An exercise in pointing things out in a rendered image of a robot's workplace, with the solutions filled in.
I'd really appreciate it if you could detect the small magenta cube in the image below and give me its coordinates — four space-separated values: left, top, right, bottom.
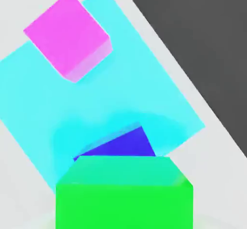
23 0 113 84

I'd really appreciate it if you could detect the small blue cube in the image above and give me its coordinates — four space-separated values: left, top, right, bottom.
73 125 156 162

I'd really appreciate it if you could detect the small green cube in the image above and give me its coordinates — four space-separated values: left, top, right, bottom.
55 155 194 229

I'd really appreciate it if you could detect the large cyan box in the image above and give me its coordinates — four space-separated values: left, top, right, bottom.
0 0 206 195

